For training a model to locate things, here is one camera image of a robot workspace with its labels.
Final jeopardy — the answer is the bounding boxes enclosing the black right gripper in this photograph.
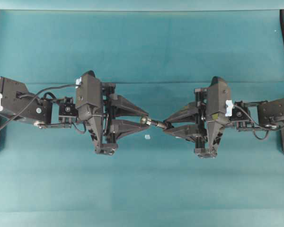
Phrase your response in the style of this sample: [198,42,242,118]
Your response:
[163,88,217,158]

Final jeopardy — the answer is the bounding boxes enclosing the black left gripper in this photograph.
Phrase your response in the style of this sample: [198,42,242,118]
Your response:
[101,83,149,155]

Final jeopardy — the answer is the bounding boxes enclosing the dark threaded metal shaft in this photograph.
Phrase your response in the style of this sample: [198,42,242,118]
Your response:
[146,119,172,130]

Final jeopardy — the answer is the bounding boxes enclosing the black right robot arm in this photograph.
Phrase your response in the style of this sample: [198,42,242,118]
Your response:
[164,87,284,158]

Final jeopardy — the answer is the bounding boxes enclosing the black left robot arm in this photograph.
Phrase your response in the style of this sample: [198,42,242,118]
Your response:
[0,71,148,155]

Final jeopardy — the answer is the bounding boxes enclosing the teal table cloth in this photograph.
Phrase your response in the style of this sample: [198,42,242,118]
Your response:
[0,10,284,227]

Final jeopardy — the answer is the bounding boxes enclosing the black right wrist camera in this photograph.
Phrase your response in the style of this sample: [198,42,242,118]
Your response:
[205,76,231,157]

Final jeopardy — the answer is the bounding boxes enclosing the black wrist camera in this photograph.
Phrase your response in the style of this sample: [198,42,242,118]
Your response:
[75,70,103,154]
[205,76,231,157]

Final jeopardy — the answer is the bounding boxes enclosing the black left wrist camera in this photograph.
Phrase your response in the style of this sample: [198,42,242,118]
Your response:
[75,70,103,154]

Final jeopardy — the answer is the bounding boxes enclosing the black left camera cable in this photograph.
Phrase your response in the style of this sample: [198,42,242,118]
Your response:
[0,84,109,137]

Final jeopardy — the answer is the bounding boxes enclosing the black camera cable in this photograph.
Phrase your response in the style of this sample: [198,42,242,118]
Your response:
[0,84,109,137]
[231,105,282,141]

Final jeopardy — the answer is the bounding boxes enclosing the black right camera cable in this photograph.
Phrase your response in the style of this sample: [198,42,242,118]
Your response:
[231,105,282,141]

